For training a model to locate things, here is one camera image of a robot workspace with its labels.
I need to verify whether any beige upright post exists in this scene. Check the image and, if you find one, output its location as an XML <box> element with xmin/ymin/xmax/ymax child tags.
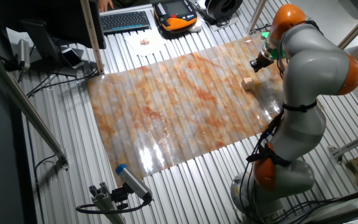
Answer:
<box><xmin>80</xmin><ymin>0</ymin><xmax>105</xmax><ymax>75</ymax></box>

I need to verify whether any dark metal bar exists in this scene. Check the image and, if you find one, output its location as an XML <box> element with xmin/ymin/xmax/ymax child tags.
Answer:
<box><xmin>303</xmin><ymin>203</ymin><xmax>358</xmax><ymax>224</ymax></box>

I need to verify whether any black filament spool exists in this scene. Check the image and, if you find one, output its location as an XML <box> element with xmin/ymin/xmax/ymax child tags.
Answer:
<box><xmin>204</xmin><ymin>0</ymin><xmax>244</xmax><ymax>22</ymax></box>

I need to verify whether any white smartphone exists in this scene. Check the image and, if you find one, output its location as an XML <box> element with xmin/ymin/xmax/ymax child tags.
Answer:
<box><xmin>61</xmin><ymin>47</ymin><xmax>85</xmax><ymax>69</ymax></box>

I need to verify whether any black computer keyboard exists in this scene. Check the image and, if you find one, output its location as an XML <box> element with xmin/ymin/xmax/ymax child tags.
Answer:
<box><xmin>99</xmin><ymin>11</ymin><xmax>152</xmax><ymax>35</ymax></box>

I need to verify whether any orange black teach pendant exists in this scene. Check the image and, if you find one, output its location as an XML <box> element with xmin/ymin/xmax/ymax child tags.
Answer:
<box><xmin>152</xmin><ymin>0</ymin><xmax>198</xmax><ymax>33</ymax></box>

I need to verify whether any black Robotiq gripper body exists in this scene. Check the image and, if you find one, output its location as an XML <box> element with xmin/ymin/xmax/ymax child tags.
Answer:
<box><xmin>253</xmin><ymin>52</ymin><xmax>273</xmax><ymax>68</ymax></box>

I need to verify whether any white paper sheet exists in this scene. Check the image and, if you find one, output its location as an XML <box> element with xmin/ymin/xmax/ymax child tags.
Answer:
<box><xmin>124</xmin><ymin>30</ymin><xmax>167</xmax><ymax>58</ymax></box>

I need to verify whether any grey spool base plate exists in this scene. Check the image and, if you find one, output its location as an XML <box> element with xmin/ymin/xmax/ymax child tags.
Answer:
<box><xmin>208</xmin><ymin>15</ymin><xmax>241</xmax><ymax>32</ymax></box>

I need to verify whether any black computer monitor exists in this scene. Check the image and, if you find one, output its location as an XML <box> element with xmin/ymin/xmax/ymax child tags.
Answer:
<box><xmin>0</xmin><ymin>0</ymin><xmax>107</xmax><ymax>50</ymax></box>

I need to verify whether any orange marble pattern mat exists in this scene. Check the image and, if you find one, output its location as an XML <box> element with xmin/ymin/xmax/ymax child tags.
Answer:
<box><xmin>86</xmin><ymin>30</ymin><xmax>288</xmax><ymax>187</ymax></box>

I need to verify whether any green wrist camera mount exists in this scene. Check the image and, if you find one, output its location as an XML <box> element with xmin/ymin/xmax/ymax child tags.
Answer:
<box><xmin>260</xmin><ymin>30</ymin><xmax>287</xmax><ymax>60</ymax></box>

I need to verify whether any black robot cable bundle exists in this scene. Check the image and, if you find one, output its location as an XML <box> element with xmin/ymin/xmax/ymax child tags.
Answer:
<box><xmin>239</xmin><ymin>20</ymin><xmax>324</xmax><ymax>223</ymax></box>

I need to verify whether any light wooden block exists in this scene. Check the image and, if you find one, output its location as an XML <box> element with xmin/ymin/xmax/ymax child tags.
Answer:
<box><xmin>241</xmin><ymin>77</ymin><xmax>254</xmax><ymax>91</ymax></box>

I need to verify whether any plain silver cylindrical camera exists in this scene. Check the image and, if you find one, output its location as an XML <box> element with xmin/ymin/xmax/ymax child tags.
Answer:
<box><xmin>17</xmin><ymin>39</ymin><xmax>31</xmax><ymax>71</ymax></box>

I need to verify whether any aluminium upright post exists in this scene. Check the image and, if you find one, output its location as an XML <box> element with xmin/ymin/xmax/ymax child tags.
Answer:
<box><xmin>246</xmin><ymin>0</ymin><xmax>267</xmax><ymax>34</ymax></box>

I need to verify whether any short aluminium profile mount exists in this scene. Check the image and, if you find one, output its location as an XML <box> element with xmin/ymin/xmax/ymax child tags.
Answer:
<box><xmin>88</xmin><ymin>182</ymin><xmax>127</xmax><ymax>224</ymax></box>

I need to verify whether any silver camera with blue cap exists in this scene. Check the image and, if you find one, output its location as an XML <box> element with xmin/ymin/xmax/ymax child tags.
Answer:
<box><xmin>115</xmin><ymin>164</ymin><xmax>154</xmax><ymax>202</ymax></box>

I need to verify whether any thin black table cable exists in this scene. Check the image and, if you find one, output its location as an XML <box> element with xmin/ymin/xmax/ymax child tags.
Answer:
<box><xmin>26</xmin><ymin>68</ymin><xmax>99</xmax><ymax>97</ymax></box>

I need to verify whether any long slanted aluminium bar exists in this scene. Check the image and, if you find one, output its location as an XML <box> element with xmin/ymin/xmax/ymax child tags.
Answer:
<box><xmin>0</xmin><ymin>43</ymin><xmax>70</xmax><ymax>170</ymax></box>

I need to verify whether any person's bare hand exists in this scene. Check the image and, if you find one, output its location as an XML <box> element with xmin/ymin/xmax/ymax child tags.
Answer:
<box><xmin>97</xmin><ymin>0</ymin><xmax>114</xmax><ymax>12</ymax></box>

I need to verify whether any aluminium frame bar with bracket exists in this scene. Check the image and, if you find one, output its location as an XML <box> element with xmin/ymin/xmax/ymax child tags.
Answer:
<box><xmin>328</xmin><ymin>127</ymin><xmax>358</xmax><ymax>164</ymax></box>

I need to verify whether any black camera ball mount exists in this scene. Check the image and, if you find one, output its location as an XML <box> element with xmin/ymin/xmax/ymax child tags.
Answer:
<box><xmin>110</xmin><ymin>185</ymin><xmax>133</xmax><ymax>210</ymax></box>

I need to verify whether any black monitor stand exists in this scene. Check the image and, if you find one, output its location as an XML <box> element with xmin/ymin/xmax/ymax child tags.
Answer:
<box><xmin>20</xmin><ymin>19</ymin><xmax>80</xmax><ymax>78</ymax></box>

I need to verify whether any thick black camera cable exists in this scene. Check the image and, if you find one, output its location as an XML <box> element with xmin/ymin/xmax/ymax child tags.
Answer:
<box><xmin>75</xmin><ymin>198</ymin><xmax>150</xmax><ymax>215</ymax></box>

